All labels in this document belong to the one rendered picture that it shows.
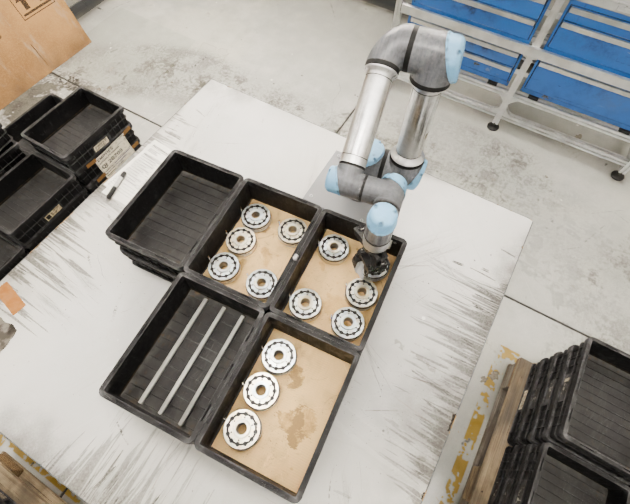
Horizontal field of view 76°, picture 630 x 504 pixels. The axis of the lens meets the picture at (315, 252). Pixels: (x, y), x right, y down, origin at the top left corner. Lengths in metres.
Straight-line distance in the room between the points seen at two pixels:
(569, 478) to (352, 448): 0.88
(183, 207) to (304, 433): 0.87
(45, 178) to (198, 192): 1.13
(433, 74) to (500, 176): 1.76
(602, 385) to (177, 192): 1.75
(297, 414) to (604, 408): 1.16
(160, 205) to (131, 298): 0.35
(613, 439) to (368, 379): 0.92
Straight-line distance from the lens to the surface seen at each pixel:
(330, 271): 1.35
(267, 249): 1.40
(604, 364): 1.96
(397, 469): 1.38
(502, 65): 2.90
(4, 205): 2.54
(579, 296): 2.65
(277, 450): 1.23
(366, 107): 1.15
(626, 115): 2.99
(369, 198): 1.11
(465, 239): 1.67
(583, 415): 1.86
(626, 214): 3.11
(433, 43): 1.19
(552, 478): 1.89
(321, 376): 1.25
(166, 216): 1.55
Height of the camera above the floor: 2.05
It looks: 62 degrees down
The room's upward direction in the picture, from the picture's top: 1 degrees clockwise
